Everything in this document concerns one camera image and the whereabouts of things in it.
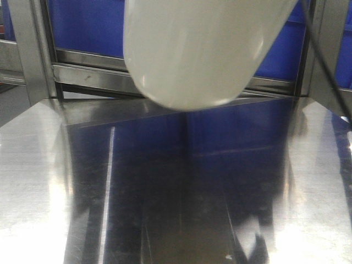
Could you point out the blue crate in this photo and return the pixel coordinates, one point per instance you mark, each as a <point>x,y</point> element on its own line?
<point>343,69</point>
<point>88,26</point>
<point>283,59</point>
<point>9,33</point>

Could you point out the blue crate far left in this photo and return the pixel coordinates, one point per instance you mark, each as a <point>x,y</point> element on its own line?
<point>9,33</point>

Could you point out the stainless steel shelf frame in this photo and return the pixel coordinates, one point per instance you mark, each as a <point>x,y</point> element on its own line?
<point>35,55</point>

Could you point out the blue crate far right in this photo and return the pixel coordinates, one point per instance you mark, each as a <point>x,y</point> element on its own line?
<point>343,69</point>

